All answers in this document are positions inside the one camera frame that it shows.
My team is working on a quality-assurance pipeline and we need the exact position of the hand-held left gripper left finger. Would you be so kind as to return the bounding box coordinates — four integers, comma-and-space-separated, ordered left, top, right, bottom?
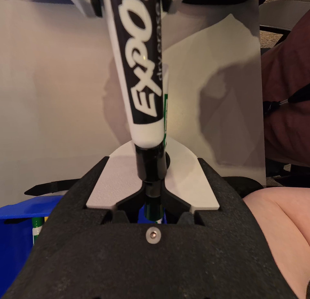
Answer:
86, 140, 146, 210

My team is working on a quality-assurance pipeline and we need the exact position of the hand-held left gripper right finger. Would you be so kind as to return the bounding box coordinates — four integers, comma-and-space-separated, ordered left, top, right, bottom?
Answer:
160, 137, 220, 212

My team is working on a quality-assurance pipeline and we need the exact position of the green dry-erase marker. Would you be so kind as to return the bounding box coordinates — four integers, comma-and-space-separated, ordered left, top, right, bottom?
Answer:
31, 217, 45, 245
144, 92, 170, 220

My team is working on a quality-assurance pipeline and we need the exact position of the black dry-erase marker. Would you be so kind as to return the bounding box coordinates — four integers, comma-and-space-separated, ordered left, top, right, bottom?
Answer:
103, 0, 169, 199

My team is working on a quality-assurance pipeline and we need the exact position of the person's left forearm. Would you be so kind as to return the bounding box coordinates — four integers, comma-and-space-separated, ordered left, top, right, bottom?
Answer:
242, 186, 310, 299

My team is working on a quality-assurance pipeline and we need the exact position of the maroon shirt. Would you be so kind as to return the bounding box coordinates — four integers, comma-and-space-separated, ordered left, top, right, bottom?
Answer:
260, 11, 310, 167

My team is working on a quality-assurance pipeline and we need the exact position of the grey chair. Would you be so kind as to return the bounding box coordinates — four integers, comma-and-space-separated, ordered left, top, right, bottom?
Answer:
258, 0, 310, 50

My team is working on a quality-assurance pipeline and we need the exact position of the black strap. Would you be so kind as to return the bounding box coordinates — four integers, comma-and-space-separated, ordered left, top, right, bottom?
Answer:
24, 179, 80, 196

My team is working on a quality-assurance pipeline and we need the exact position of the black lanyard cord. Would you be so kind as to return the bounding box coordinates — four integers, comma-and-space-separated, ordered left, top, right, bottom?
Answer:
263, 84, 310, 116

